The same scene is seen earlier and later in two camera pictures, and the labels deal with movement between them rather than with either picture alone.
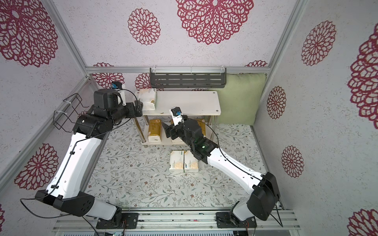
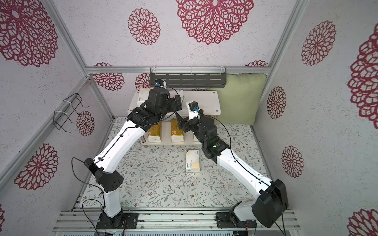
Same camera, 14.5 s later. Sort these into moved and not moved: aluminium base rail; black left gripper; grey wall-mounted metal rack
Moved: black left gripper
Not moved: aluminium base rail; grey wall-mounted metal rack
